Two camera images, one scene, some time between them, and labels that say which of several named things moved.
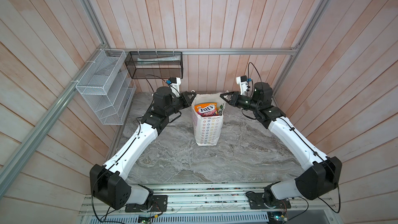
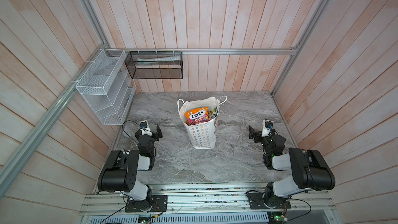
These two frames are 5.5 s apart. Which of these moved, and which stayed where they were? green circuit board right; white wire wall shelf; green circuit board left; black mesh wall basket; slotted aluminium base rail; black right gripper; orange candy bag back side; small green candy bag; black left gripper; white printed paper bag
Moved: white printed paper bag; orange candy bag back side; small green candy bag; black left gripper; black right gripper
Stayed: green circuit board left; slotted aluminium base rail; black mesh wall basket; green circuit board right; white wire wall shelf
